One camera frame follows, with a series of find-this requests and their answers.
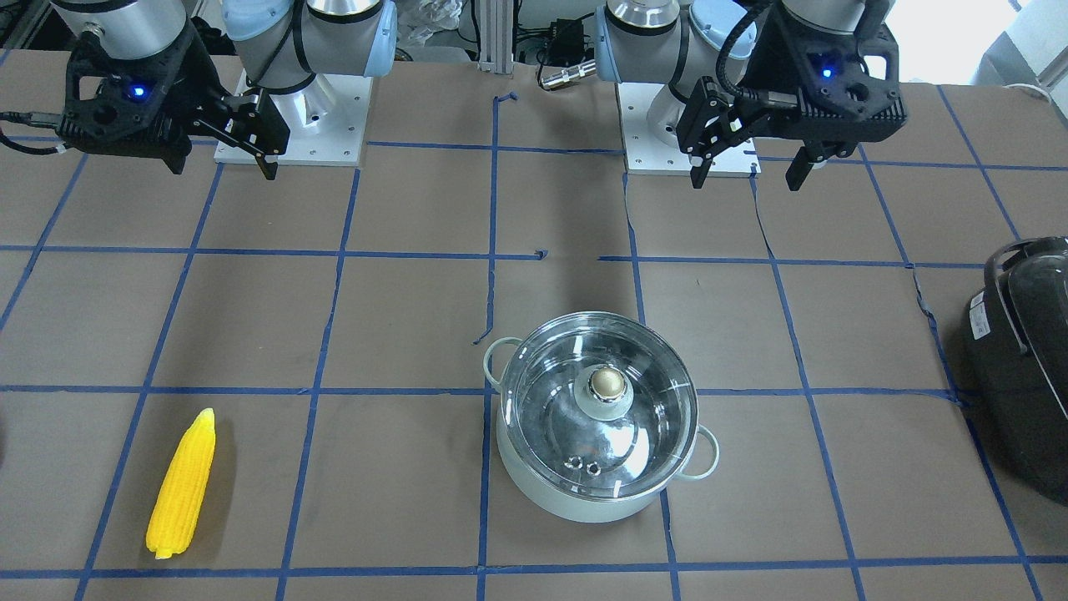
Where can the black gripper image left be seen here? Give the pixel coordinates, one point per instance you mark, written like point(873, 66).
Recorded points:
point(203, 82)

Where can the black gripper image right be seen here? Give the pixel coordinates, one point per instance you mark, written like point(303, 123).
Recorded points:
point(753, 73)

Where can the glass pot lid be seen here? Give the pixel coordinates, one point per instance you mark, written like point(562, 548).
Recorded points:
point(598, 405)

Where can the yellow corn cob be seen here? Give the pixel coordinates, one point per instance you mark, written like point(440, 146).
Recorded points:
point(175, 516)

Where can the silver robot arm image right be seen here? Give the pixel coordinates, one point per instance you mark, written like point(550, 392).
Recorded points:
point(669, 43)

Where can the pale green steel pot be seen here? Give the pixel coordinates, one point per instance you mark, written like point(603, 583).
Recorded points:
point(596, 467)

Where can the silver metal connector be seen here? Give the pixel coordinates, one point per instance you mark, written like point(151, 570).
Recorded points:
point(552, 82)

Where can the black power adapter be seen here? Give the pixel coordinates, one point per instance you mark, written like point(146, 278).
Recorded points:
point(566, 41)

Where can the black rice cooker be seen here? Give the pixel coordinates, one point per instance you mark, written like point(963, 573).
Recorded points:
point(1016, 340)

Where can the white base plate image right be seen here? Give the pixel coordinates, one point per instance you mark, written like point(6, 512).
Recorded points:
point(649, 114)

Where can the black gripper cable image left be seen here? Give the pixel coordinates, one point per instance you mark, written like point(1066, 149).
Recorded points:
point(33, 133)

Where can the aluminium profile post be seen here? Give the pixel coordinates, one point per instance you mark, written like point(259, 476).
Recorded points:
point(496, 21)

